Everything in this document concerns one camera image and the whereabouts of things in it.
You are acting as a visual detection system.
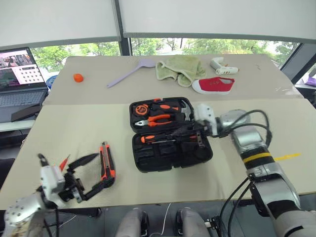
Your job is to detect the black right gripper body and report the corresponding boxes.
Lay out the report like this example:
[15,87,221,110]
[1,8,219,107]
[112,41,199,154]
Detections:
[192,120,212,138]

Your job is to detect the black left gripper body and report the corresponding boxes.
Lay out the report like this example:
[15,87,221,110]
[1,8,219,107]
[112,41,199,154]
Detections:
[58,170,86,204]

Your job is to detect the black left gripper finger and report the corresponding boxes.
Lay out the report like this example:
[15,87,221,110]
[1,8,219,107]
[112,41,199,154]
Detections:
[82,178,116,201]
[67,153,100,173]

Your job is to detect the small red-handled test screwdriver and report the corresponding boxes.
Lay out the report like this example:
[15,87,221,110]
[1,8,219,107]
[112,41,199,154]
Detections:
[59,154,71,170]

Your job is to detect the orange black utility knife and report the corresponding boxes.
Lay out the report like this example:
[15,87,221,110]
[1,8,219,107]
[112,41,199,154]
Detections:
[99,141,117,186]

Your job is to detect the black plastic tool case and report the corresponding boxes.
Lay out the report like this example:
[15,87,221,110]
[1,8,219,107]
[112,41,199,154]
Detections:
[128,96,214,173]

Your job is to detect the steel claw hammer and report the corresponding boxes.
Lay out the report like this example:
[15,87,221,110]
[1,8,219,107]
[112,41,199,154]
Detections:
[172,99,193,122]

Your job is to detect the stubby orange black screwdriver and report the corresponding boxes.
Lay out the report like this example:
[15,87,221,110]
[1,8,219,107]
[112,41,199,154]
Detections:
[151,103,181,112]

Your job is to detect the long orange black screwdriver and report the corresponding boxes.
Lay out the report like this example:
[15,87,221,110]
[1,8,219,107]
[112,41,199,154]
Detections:
[140,134,179,145]

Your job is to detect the red canvas shoe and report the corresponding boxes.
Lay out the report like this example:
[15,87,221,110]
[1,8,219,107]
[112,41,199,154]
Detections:
[192,77,236,95]

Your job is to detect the orange black tape measure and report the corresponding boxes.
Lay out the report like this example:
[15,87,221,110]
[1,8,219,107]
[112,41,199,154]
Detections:
[134,104,149,116]

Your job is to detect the grey rounded robot knee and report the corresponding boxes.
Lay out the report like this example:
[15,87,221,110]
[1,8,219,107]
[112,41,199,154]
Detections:
[175,207,210,237]
[115,208,150,237]

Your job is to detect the white glue gun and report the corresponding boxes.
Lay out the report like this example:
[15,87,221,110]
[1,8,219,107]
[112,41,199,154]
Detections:
[210,57,240,76]

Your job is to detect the green towel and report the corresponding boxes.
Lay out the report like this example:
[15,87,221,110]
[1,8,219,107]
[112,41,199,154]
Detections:
[155,55,207,88]

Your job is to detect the black wedge-shaped stand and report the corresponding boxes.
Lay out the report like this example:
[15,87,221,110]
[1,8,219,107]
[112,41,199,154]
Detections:
[10,104,41,122]

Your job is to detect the white side desk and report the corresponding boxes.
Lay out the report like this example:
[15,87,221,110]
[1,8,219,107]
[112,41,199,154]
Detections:
[0,116,38,133]

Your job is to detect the purple plastic spatula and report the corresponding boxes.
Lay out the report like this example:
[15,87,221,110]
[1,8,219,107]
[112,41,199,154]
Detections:
[106,58,157,88]

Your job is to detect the black white plug device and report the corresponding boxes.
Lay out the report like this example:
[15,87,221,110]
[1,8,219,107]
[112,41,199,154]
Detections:
[204,216,221,230]

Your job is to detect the blue round object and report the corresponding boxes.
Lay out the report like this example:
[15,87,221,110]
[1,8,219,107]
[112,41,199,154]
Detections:
[46,75,58,90]

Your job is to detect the open laptop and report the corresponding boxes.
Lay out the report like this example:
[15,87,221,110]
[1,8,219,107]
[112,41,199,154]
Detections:
[0,47,49,123]

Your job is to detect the white roller blind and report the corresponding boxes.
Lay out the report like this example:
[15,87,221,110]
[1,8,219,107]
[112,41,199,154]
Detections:
[118,0,316,44]
[0,0,122,48]

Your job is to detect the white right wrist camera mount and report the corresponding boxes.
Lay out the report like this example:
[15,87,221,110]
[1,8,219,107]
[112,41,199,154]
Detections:
[195,103,219,137]

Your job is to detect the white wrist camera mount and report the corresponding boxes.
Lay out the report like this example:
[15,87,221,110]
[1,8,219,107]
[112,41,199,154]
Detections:
[39,165,67,198]
[195,103,219,137]

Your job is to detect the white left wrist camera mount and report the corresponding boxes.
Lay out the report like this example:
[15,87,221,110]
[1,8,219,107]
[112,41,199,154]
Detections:
[39,165,67,198]

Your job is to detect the orange-handled pliers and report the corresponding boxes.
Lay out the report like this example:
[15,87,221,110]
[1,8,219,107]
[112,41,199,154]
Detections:
[134,114,174,128]

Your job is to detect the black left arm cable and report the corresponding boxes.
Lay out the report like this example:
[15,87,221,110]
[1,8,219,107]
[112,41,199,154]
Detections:
[37,153,61,237]

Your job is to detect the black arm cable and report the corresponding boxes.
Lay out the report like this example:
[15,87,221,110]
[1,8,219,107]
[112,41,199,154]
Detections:
[217,109,274,235]
[37,153,61,237]

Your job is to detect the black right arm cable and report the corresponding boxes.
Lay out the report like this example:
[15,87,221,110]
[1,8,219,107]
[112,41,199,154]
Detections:
[217,109,274,235]

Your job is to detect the thin white cable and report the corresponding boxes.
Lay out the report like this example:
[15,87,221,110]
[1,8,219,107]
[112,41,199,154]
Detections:
[157,203,172,236]

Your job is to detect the dark window frame post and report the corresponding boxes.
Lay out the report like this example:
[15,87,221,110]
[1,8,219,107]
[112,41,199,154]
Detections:
[114,0,132,57]

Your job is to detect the dark slanted window frame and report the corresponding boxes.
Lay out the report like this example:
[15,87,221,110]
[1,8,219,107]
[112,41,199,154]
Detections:
[280,42,316,82]

